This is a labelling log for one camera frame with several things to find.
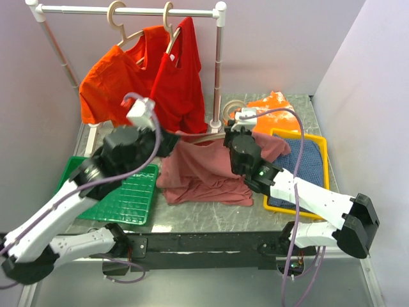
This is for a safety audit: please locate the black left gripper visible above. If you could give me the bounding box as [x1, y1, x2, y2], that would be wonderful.
[121, 118, 181, 177]

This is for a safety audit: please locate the dusty pink t shirt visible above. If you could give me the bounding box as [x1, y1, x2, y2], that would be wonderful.
[156, 130, 291, 207]

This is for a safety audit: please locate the green plastic tray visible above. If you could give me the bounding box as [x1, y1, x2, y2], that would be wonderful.
[54, 155, 160, 226]

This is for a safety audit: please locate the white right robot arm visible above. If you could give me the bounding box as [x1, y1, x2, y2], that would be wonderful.
[224, 123, 380, 259]

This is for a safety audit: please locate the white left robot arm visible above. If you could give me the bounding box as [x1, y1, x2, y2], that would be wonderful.
[1, 127, 180, 285]

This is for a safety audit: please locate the red t shirt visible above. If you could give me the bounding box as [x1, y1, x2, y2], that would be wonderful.
[150, 17, 208, 134]

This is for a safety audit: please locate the orange white patterned shirt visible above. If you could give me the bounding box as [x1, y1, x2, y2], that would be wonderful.
[245, 91, 300, 134]

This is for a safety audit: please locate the orange t shirt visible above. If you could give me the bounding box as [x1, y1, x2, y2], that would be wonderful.
[79, 26, 169, 127]

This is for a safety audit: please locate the blue checked shirt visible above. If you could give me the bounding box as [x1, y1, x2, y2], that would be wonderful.
[267, 136, 324, 210]

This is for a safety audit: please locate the beige hanger with red shirt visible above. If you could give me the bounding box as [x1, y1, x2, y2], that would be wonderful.
[162, 1, 180, 55]

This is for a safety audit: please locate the beige hanger with orange shirt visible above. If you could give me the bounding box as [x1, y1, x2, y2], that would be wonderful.
[106, 1, 145, 50]

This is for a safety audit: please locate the yellow plastic tray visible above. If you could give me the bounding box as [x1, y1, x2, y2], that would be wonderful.
[263, 129, 330, 215]

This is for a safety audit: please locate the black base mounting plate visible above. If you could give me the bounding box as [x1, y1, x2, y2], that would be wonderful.
[106, 231, 290, 271]

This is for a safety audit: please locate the white clothes rack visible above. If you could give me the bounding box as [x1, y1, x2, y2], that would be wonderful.
[24, 0, 228, 157]

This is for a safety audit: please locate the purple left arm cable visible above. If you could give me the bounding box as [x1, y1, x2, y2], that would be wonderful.
[0, 92, 162, 288]

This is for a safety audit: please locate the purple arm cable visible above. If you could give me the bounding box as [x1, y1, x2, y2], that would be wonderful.
[239, 107, 327, 307]
[0, 92, 162, 288]

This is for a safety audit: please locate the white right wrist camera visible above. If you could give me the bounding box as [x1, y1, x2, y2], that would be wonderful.
[233, 107, 257, 130]

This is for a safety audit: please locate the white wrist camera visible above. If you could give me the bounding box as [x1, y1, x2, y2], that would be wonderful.
[233, 107, 257, 130]
[127, 98, 155, 130]

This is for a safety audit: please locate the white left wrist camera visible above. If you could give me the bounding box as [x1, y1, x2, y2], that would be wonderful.
[127, 98, 155, 130]

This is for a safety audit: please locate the aluminium frame rail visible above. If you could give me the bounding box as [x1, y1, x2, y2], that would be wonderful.
[18, 258, 130, 306]

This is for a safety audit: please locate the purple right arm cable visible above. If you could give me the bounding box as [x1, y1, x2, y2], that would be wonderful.
[239, 107, 327, 307]

